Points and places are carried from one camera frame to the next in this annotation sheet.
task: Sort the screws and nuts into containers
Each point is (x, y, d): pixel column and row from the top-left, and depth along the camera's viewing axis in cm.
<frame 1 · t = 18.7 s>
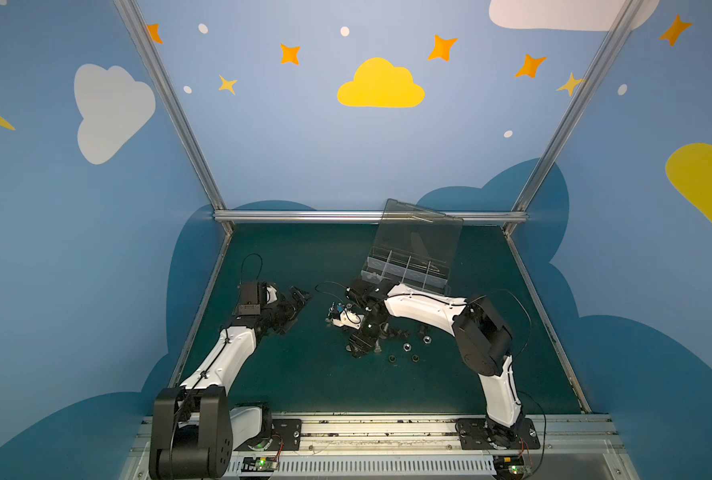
left hand: (311, 302, 86), fingers open
right hand: (363, 343, 88), fingers open
clear plastic organizer box: (407, 250, 112), point 4 cm above the table
black hex nut: (392, 358, 88), point 2 cm above the table
black hex nut 2: (415, 358, 88), point 2 cm above the table
silver hex nut: (407, 347, 90), point 2 cm above the table

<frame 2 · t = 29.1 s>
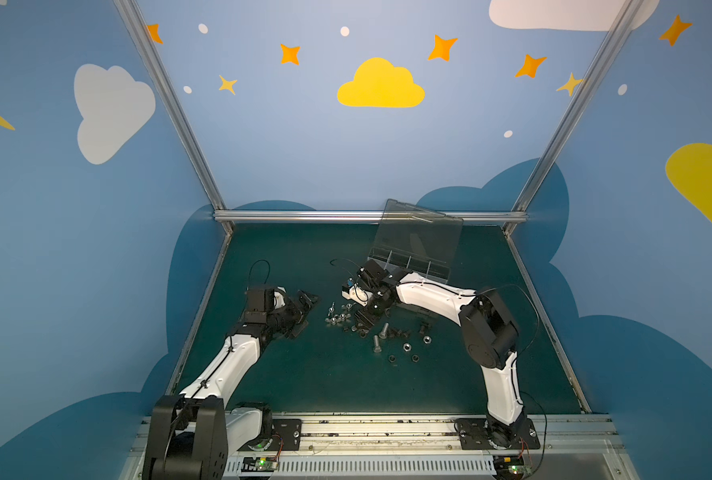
left hand: (321, 307, 84), fingers open
right hand: (366, 315, 93), fingers open
silver wing nut: (331, 309, 98), point 2 cm above the table
the other named things where they were.

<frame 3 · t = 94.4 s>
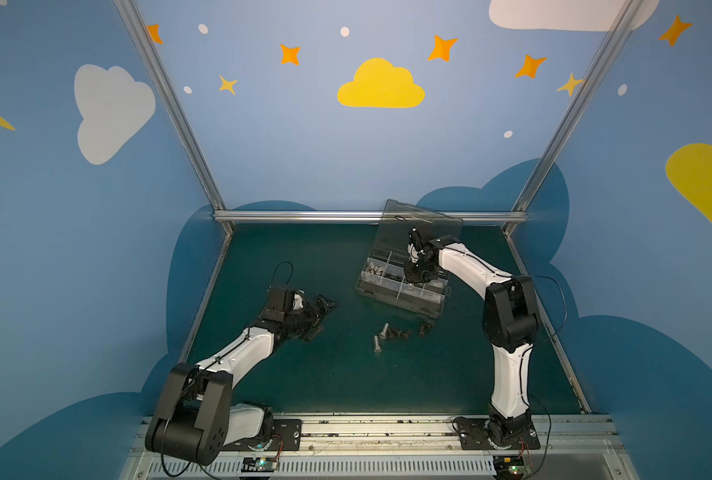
left hand: (338, 313, 86), fingers open
right hand: (416, 274, 99), fingers closed
silver wing nut 5: (374, 269, 107), point 4 cm above the table
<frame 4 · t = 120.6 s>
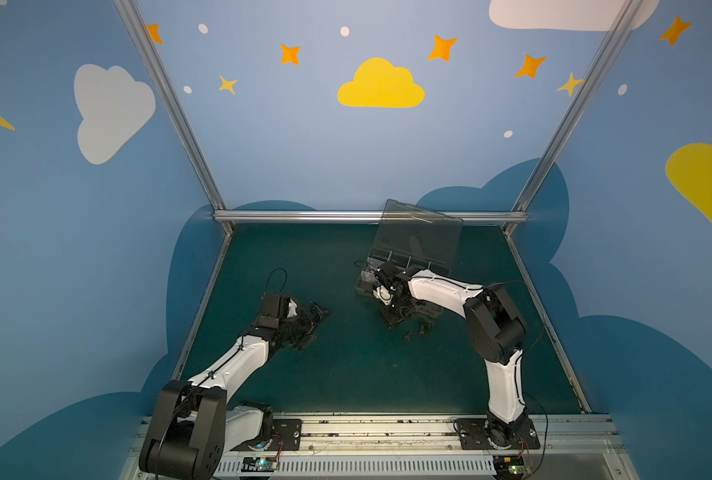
left hand: (331, 320, 86), fingers open
right hand: (394, 318, 95), fingers open
